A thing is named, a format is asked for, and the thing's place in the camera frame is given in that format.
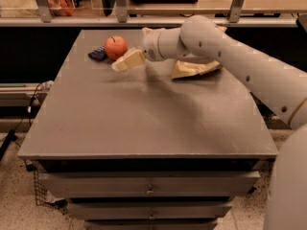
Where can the sea salt chip bag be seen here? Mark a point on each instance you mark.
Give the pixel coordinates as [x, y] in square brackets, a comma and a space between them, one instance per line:
[184, 69]

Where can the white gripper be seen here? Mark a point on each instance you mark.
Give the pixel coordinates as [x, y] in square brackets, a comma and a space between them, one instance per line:
[149, 47]

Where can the wire mesh basket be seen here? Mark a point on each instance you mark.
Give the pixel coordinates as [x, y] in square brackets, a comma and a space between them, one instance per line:
[42, 196]

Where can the bottom grey drawer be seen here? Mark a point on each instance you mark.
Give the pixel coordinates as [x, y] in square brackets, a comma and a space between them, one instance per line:
[151, 224]

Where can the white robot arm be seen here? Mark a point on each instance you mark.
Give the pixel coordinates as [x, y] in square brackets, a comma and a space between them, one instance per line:
[280, 86]

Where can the grey drawer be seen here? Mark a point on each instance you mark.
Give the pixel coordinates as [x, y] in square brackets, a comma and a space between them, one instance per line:
[147, 184]
[151, 224]
[150, 210]

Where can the orange bag on shelf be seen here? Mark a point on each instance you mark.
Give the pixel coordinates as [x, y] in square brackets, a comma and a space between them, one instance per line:
[61, 7]

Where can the grey drawer cabinet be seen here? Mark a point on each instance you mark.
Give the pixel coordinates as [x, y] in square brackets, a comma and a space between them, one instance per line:
[97, 120]

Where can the middle grey drawer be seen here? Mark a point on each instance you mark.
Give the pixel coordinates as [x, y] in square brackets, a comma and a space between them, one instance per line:
[150, 210]

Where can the red apple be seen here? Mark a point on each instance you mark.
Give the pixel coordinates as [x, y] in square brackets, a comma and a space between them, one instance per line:
[115, 47]

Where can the metal shelf frame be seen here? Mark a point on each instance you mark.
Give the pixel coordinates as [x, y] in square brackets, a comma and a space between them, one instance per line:
[120, 13]

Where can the dark blue rxbar wrapper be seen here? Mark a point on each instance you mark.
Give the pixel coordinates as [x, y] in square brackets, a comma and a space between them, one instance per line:
[98, 54]

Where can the top grey drawer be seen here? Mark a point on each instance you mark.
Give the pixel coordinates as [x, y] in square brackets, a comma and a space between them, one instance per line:
[147, 184]

